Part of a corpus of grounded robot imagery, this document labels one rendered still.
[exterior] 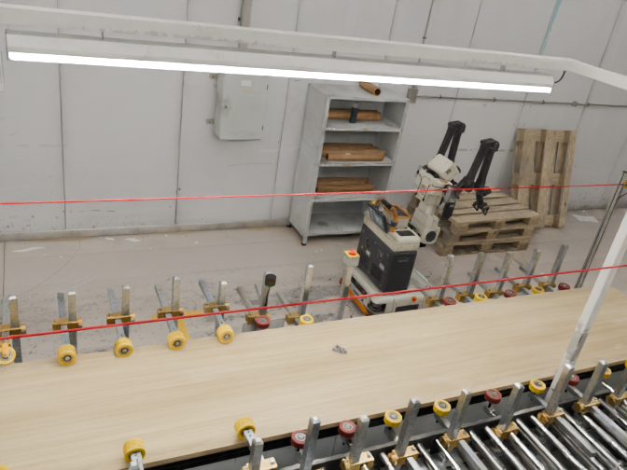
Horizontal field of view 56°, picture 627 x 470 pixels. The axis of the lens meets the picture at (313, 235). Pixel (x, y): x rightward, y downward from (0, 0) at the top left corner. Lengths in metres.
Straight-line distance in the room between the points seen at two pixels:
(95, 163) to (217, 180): 1.14
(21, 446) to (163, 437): 0.53
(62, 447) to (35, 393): 0.34
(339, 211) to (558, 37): 3.16
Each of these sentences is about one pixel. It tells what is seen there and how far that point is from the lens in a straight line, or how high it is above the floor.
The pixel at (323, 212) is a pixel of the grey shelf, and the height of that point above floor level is 0.15.
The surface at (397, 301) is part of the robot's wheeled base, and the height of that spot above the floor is 0.24.
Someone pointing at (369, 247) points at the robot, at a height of 0.56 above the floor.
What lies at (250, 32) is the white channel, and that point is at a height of 2.45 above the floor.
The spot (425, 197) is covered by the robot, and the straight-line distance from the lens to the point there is 4.90.
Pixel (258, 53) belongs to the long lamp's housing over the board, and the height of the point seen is 2.38.
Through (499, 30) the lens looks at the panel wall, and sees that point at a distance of 6.95.
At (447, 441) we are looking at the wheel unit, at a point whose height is 0.85.
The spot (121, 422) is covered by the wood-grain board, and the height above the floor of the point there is 0.90.
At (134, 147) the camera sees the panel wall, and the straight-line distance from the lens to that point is 5.60.
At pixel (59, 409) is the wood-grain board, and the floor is 0.90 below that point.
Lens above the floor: 2.81
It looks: 27 degrees down
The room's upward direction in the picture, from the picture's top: 10 degrees clockwise
